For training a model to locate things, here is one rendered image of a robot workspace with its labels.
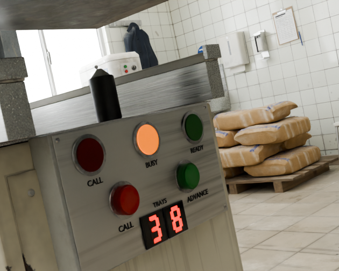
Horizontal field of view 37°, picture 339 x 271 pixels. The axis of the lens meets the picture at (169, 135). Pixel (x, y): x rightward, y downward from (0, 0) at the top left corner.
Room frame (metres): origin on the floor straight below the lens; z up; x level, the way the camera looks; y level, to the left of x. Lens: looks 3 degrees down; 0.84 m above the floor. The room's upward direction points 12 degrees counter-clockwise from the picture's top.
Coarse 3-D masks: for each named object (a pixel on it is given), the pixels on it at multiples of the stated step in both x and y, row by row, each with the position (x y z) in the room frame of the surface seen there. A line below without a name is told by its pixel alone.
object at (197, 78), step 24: (216, 48) 0.64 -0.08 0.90; (144, 72) 0.70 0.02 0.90; (168, 72) 0.67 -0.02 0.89; (192, 72) 0.65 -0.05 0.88; (216, 72) 0.64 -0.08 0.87; (72, 96) 0.81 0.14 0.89; (120, 96) 0.74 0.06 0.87; (144, 96) 0.71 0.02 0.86; (168, 96) 0.68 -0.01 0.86; (192, 96) 0.65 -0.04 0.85; (216, 96) 0.64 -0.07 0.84; (48, 120) 0.86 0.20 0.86; (72, 120) 0.82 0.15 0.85; (96, 120) 0.78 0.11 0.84
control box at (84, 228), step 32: (96, 128) 0.48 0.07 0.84; (128, 128) 0.52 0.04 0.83; (160, 128) 0.55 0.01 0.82; (64, 160) 0.45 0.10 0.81; (128, 160) 0.51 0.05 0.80; (160, 160) 0.54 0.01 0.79; (192, 160) 0.58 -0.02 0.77; (64, 192) 0.45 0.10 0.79; (96, 192) 0.47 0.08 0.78; (160, 192) 0.54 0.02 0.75; (192, 192) 0.57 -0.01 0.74; (224, 192) 0.62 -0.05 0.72; (64, 224) 0.45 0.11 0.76; (96, 224) 0.47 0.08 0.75; (128, 224) 0.49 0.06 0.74; (160, 224) 0.52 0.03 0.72; (192, 224) 0.56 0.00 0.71; (64, 256) 0.45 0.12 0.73; (96, 256) 0.46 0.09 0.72; (128, 256) 0.49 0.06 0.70
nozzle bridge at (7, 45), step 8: (0, 32) 1.24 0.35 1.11; (8, 32) 1.26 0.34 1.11; (16, 32) 1.28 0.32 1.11; (0, 40) 1.25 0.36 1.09; (8, 40) 1.26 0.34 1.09; (16, 40) 1.27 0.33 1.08; (0, 48) 1.25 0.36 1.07; (8, 48) 1.25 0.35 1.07; (16, 48) 1.27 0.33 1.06; (0, 56) 1.26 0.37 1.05; (8, 56) 1.25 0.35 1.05; (16, 56) 1.27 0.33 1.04
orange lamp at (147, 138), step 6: (144, 126) 0.53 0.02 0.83; (150, 126) 0.53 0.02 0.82; (138, 132) 0.52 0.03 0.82; (144, 132) 0.53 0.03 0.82; (150, 132) 0.53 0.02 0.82; (156, 132) 0.54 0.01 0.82; (138, 138) 0.52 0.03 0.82; (144, 138) 0.53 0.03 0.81; (150, 138) 0.53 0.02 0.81; (156, 138) 0.54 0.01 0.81; (138, 144) 0.52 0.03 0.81; (144, 144) 0.52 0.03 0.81; (150, 144) 0.53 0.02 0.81; (156, 144) 0.54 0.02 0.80; (144, 150) 0.52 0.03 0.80; (150, 150) 0.53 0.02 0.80
